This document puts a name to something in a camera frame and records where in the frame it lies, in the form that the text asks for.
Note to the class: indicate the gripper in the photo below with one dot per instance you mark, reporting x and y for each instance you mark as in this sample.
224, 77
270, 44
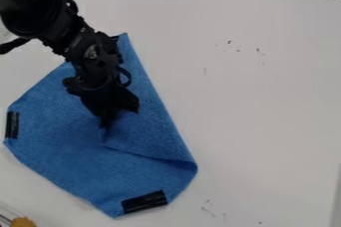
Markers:
103, 88

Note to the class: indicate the blue cloth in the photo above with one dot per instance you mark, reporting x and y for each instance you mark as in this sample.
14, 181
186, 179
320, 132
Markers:
111, 151

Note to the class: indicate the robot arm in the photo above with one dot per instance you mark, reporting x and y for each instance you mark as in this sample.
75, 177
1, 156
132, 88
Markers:
40, 12

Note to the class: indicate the yellow toy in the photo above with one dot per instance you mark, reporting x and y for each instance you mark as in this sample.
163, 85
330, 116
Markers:
22, 222

